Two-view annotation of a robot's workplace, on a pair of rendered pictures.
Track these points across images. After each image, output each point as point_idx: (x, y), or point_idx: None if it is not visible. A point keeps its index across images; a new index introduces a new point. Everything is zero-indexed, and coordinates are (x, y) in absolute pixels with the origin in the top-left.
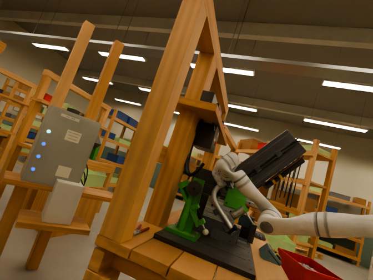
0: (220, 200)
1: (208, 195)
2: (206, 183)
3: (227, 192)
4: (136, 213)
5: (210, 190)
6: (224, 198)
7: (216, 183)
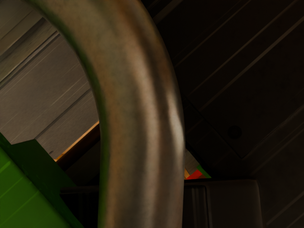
0: (1, 54)
1: (169, 4)
2: (292, 40)
3: (27, 184)
4: None
5: (206, 36)
6: (94, 129)
7: (230, 131)
